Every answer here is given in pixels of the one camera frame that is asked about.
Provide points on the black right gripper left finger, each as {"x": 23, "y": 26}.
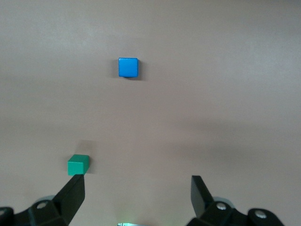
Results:
{"x": 68, "y": 200}

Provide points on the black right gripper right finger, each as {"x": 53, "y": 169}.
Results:
{"x": 202, "y": 202}

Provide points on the blue cube block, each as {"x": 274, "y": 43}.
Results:
{"x": 127, "y": 67}

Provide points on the green cube block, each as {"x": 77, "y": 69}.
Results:
{"x": 76, "y": 166}

